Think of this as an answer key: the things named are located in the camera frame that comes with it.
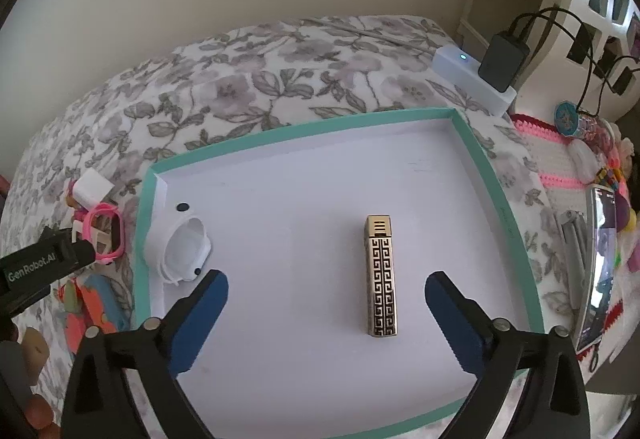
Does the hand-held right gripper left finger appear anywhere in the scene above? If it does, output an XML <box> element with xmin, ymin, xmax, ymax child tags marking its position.
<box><xmin>60</xmin><ymin>269</ymin><xmax>230</xmax><ymax>439</ymax></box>

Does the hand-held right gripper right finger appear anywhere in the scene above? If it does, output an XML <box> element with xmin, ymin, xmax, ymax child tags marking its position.
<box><xmin>424</xmin><ymin>270</ymin><xmax>596</xmax><ymax>439</ymax></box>

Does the gold patterned lighter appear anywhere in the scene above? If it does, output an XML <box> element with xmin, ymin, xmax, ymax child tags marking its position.
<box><xmin>363</xmin><ymin>215</ymin><xmax>400</xmax><ymax>337</ymax></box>

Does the teal-rimmed white box lid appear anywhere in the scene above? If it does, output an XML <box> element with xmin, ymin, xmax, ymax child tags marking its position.
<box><xmin>131</xmin><ymin>107</ymin><xmax>546</xmax><ymax>439</ymax></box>

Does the person's left hand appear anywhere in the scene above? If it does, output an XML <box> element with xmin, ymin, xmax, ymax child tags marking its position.
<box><xmin>17</xmin><ymin>326</ymin><xmax>55</xmax><ymax>430</ymax></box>

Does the white round plastic case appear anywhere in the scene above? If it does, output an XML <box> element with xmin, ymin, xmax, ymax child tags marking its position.
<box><xmin>142</xmin><ymin>202</ymin><xmax>215</xmax><ymax>286</ymax></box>

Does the white charger adapter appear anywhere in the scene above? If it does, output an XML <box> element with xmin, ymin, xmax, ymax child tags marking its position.
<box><xmin>73</xmin><ymin>170</ymin><xmax>115</xmax><ymax>210</ymax></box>

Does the metal nail clipper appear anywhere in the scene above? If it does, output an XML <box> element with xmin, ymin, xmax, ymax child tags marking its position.
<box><xmin>556</xmin><ymin>210</ymin><xmax>591</xmax><ymax>305</ymax></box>

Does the smartphone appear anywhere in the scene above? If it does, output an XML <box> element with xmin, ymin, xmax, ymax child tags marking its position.
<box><xmin>575</xmin><ymin>185</ymin><xmax>621</xmax><ymax>354</ymax></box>

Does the pink crochet mat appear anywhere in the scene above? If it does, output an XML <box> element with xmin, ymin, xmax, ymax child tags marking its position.
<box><xmin>510</xmin><ymin>111</ymin><xmax>640</xmax><ymax>362</ymax></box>

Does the pile of colourful small toys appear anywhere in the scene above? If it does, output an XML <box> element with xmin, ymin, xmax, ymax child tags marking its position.
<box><xmin>575</xmin><ymin>114</ymin><xmax>640</xmax><ymax>275</ymax></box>

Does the blue round tin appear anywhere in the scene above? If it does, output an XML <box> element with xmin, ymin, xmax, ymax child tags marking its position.
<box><xmin>554</xmin><ymin>101</ymin><xmax>582</xmax><ymax>136</ymax></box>

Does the floral bedsheet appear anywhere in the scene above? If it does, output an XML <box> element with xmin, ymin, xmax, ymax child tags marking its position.
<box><xmin>0</xmin><ymin>15</ymin><xmax>576</xmax><ymax>439</ymax></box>

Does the white power station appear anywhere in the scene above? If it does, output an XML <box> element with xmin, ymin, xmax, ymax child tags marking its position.
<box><xmin>431</xmin><ymin>45</ymin><xmax>518</xmax><ymax>116</ymax></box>

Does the dark grey power bank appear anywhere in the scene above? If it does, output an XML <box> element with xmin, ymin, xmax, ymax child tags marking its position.
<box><xmin>478</xmin><ymin>33</ymin><xmax>531</xmax><ymax>93</ymax></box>

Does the black charging cable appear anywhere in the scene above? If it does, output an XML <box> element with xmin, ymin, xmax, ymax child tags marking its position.
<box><xmin>509</xmin><ymin>7</ymin><xmax>640</xmax><ymax>116</ymax></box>

